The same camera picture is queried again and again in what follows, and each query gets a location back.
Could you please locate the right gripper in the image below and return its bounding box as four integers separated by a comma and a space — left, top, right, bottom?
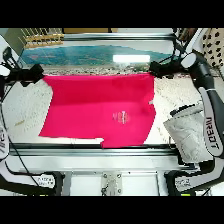
148, 60, 175, 80

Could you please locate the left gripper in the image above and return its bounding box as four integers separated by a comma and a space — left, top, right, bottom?
19, 63, 46, 88

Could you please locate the red T-shirt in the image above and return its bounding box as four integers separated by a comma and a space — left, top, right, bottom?
38, 72, 158, 150

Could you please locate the white perforated basket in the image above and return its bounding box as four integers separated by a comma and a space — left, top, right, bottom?
199, 27, 224, 68

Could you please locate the grey garment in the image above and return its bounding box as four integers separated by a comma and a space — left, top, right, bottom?
162, 102, 214, 165

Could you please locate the black cable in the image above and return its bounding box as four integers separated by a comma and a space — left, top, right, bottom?
0, 98, 40, 188

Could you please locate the silver frame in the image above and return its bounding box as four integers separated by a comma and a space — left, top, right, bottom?
5, 32, 209, 197

